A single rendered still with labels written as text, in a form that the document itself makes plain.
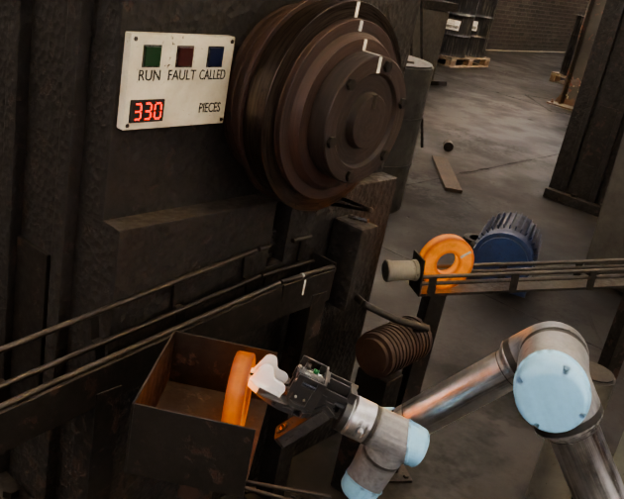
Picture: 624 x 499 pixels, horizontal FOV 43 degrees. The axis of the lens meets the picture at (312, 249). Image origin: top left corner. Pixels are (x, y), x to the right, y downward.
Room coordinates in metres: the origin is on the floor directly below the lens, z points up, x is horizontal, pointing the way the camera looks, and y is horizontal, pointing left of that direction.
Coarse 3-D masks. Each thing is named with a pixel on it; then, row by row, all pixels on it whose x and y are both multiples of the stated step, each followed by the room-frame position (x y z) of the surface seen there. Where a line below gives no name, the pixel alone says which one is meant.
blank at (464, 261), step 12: (432, 240) 2.03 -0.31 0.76; (444, 240) 2.01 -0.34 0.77; (456, 240) 2.02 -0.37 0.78; (420, 252) 2.02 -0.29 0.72; (432, 252) 2.00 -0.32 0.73; (444, 252) 2.01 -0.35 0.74; (456, 252) 2.02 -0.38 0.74; (468, 252) 2.03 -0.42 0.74; (432, 264) 2.00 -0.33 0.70; (456, 264) 2.04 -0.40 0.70; (468, 264) 2.04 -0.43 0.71; (444, 288) 2.02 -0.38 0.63
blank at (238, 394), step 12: (240, 360) 1.22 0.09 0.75; (252, 360) 1.22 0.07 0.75; (240, 372) 1.19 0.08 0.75; (228, 384) 1.17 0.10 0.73; (240, 384) 1.17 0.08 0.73; (228, 396) 1.16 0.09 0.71; (240, 396) 1.16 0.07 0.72; (228, 408) 1.15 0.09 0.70; (240, 408) 1.15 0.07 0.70; (228, 420) 1.15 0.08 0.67; (240, 420) 1.15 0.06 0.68
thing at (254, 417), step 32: (160, 352) 1.25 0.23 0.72; (192, 352) 1.33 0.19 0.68; (224, 352) 1.33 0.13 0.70; (256, 352) 1.33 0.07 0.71; (160, 384) 1.27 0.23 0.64; (192, 384) 1.33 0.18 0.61; (224, 384) 1.33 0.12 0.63; (160, 416) 1.08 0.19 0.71; (192, 416) 1.07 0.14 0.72; (256, 416) 1.28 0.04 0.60; (128, 448) 1.08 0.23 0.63; (160, 448) 1.07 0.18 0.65; (192, 448) 1.07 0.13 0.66; (224, 448) 1.07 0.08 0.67; (256, 448) 1.19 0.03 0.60; (192, 480) 1.07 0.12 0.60; (224, 480) 1.07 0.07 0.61
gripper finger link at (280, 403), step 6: (258, 390) 1.19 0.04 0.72; (264, 390) 1.19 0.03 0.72; (264, 396) 1.19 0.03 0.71; (270, 396) 1.19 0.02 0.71; (276, 396) 1.19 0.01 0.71; (282, 396) 1.20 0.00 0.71; (270, 402) 1.18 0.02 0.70; (276, 402) 1.18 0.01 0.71; (282, 402) 1.18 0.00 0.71; (288, 402) 1.19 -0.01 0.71; (276, 408) 1.18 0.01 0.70; (282, 408) 1.18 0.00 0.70; (288, 408) 1.18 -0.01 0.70
